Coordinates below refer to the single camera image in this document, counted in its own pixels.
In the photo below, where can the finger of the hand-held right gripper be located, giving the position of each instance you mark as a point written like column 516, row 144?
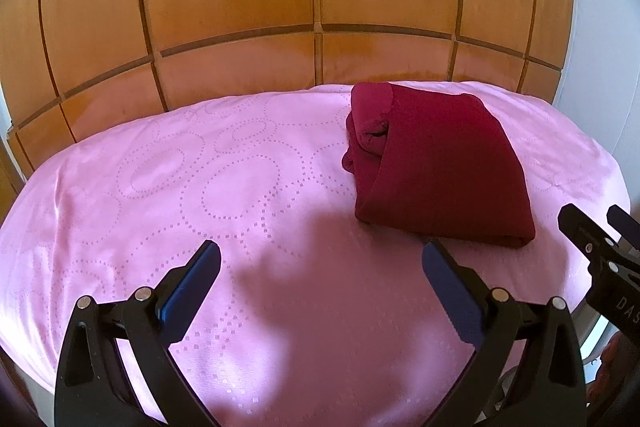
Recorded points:
column 627, row 227
column 580, row 229

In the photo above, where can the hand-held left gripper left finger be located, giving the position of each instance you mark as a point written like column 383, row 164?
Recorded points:
column 192, row 287

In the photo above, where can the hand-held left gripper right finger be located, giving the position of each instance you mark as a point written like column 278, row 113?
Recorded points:
column 447, row 292

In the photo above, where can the dark red garment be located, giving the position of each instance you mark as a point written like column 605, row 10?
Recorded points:
column 440, row 167

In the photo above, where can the pink patterned bed sheet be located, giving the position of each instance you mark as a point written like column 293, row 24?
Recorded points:
column 200, row 187

